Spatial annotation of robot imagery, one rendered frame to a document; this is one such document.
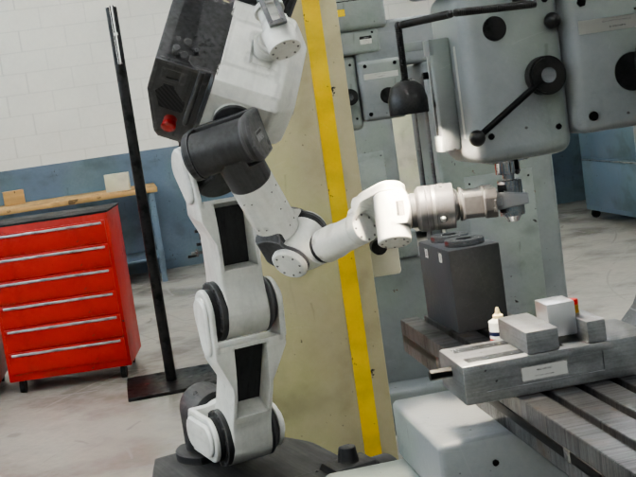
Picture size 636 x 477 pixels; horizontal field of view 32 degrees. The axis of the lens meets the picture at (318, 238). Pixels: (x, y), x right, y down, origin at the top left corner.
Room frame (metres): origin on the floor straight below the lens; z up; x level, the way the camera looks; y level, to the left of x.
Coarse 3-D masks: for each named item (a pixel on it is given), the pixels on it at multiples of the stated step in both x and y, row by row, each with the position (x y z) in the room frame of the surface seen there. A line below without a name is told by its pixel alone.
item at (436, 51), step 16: (432, 48) 2.05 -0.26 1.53; (448, 48) 2.06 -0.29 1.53; (432, 64) 2.06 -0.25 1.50; (448, 64) 2.06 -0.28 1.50; (432, 80) 2.07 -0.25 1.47; (448, 80) 2.06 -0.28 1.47; (432, 96) 2.08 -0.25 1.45; (448, 96) 2.05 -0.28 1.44; (448, 112) 2.05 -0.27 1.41; (448, 128) 2.05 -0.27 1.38; (448, 144) 2.05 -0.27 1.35
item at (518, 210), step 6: (498, 186) 2.09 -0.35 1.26; (504, 186) 2.07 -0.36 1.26; (510, 186) 2.07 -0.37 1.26; (516, 186) 2.07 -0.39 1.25; (498, 192) 2.09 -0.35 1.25; (522, 204) 2.08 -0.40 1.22; (504, 210) 2.08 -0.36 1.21; (510, 210) 2.07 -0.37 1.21; (516, 210) 2.07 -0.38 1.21; (522, 210) 2.08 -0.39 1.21; (504, 216) 2.08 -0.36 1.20; (510, 216) 2.07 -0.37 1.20
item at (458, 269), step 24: (432, 240) 2.54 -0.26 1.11; (456, 240) 2.43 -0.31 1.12; (480, 240) 2.42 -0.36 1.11; (432, 264) 2.51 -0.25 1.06; (456, 264) 2.38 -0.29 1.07; (480, 264) 2.39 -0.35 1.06; (432, 288) 2.53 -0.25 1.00; (456, 288) 2.38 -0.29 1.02; (480, 288) 2.39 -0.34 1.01; (432, 312) 2.56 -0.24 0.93; (456, 312) 2.38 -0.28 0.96; (480, 312) 2.39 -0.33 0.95; (504, 312) 2.40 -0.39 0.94
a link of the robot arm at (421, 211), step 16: (384, 192) 2.10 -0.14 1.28; (400, 192) 2.09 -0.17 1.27; (416, 192) 2.08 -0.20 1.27; (384, 208) 2.08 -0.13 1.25; (400, 208) 2.08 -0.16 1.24; (416, 208) 2.07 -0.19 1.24; (432, 208) 2.06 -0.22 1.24; (384, 224) 2.07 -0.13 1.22; (400, 224) 2.07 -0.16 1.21; (416, 224) 2.09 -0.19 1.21; (432, 224) 2.07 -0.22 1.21; (384, 240) 2.07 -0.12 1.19; (400, 240) 2.07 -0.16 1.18
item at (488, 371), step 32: (576, 320) 1.91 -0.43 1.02; (608, 320) 2.02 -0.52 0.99; (448, 352) 1.95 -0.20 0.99; (480, 352) 1.92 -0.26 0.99; (512, 352) 1.88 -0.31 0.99; (544, 352) 1.86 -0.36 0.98; (576, 352) 1.86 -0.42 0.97; (608, 352) 1.87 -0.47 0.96; (448, 384) 1.94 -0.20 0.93; (480, 384) 1.84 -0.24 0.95; (512, 384) 1.85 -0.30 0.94; (544, 384) 1.85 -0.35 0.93; (576, 384) 1.86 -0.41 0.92
